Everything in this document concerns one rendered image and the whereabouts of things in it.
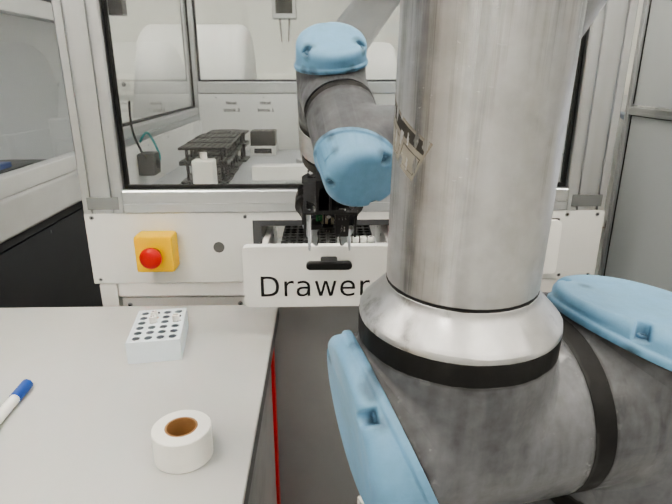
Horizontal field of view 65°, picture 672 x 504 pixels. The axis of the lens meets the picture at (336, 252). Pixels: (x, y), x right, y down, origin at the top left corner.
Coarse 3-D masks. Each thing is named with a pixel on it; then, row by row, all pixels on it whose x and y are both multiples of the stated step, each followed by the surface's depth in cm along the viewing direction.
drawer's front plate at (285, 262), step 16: (256, 256) 89; (272, 256) 89; (288, 256) 89; (304, 256) 89; (320, 256) 89; (336, 256) 89; (352, 256) 89; (368, 256) 90; (384, 256) 90; (256, 272) 90; (272, 272) 90; (288, 272) 90; (304, 272) 90; (320, 272) 90; (336, 272) 90; (352, 272) 90; (368, 272) 90; (384, 272) 91; (256, 288) 91; (272, 288) 91; (288, 288) 91; (320, 288) 91; (336, 288) 91; (256, 304) 92; (272, 304) 92; (288, 304) 92; (304, 304) 92; (320, 304) 92; (336, 304) 92; (352, 304) 92
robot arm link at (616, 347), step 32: (576, 288) 35; (608, 288) 36; (640, 288) 37; (576, 320) 33; (608, 320) 31; (640, 320) 31; (576, 352) 31; (608, 352) 32; (640, 352) 30; (608, 384) 30; (640, 384) 31; (608, 416) 30; (640, 416) 30; (608, 448) 30; (640, 448) 31; (608, 480) 32; (640, 480) 33
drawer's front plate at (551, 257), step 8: (552, 224) 104; (560, 224) 104; (552, 232) 105; (560, 232) 105; (552, 240) 105; (552, 248) 106; (552, 256) 106; (544, 264) 107; (552, 264) 107; (544, 272) 107; (552, 272) 107
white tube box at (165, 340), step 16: (144, 320) 92; (160, 320) 92; (128, 336) 86; (144, 336) 86; (160, 336) 87; (176, 336) 86; (128, 352) 84; (144, 352) 85; (160, 352) 85; (176, 352) 86
